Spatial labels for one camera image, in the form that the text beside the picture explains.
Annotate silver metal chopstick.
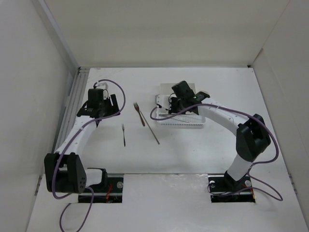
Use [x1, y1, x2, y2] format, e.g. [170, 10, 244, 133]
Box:
[140, 111, 160, 145]

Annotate thin clear chopstick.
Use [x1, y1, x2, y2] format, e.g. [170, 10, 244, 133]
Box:
[157, 113, 189, 120]

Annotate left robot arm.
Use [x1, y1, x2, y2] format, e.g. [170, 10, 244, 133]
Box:
[44, 88, 119, 194]

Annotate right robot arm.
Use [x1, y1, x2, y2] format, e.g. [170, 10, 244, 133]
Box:
[171, 81, 271, 190]

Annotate white shallow mesh basket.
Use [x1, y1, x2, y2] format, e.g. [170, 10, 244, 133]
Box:
[155, 108, 206, 128]

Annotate white perforated deep box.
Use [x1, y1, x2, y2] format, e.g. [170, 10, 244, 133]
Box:
[159, 83, 196, 108]

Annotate small black two-prong fork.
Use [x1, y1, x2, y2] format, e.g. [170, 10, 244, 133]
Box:
[122, 124, 126, 147]

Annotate brown wooden fork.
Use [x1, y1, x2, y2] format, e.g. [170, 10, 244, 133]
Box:
[133, 102, 145, 127]

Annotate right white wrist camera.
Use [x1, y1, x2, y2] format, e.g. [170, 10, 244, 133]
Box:
[155, 94, 171, 110]

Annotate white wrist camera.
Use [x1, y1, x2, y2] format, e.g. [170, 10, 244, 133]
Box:
[155, 94, 171, 110]
[93, 82, 109, 89]

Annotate aluminium frame rail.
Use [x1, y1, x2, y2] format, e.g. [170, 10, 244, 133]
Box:
[51, 67, 90, 153]

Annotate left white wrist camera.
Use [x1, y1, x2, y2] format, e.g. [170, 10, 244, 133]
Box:
[93, 82, 109, 89]

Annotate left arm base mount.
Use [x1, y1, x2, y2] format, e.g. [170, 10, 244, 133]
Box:
[91, 174, 124, 203]

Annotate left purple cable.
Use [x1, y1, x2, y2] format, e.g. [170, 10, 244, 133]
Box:
[50, 79, 126, 232]

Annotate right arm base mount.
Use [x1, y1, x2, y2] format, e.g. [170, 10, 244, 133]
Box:
[207, 174, 255, 203]

